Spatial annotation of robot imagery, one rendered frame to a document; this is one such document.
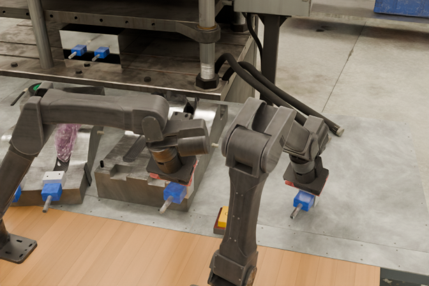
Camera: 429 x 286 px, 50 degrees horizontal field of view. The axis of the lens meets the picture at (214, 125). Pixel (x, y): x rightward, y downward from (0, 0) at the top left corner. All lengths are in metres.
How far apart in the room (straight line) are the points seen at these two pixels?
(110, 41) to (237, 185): 1.30
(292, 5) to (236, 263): 1.16
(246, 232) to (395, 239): 0.49
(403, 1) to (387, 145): 3.25
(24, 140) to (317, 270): 0.70
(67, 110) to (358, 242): 0.76
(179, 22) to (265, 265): 1.08
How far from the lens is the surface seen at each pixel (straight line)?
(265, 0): 1.84
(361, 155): 1.53
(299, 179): 1.17
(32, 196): 1.34
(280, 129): 0.80
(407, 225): 1.31
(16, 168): 1.06
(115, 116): 0.91
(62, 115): 0.94
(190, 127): 0.92
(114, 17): 1.98
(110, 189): 1.29
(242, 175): 0.82
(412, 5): 4.77
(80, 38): 2.08
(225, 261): 0.93
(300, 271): 1.13
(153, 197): 1.25
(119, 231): 1.23
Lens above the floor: 1.64
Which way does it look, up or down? 31 degrees down
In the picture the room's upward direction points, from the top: straight up
